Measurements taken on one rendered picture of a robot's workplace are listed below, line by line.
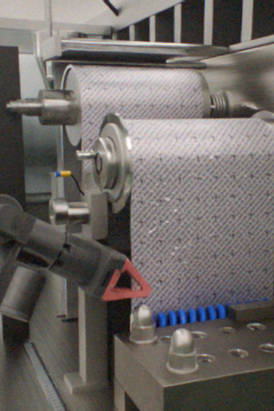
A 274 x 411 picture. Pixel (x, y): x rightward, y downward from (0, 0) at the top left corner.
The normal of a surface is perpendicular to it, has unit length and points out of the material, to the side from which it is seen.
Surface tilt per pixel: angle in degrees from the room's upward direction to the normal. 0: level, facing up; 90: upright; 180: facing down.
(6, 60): 90
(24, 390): 0
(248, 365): 0
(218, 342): 0
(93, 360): 90
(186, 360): 90
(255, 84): 90
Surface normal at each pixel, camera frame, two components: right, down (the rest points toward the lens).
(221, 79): -0.93, 0.07
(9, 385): 0.00, -0.99
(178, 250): 0.36, 0.14
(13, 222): 0.65, -0.02
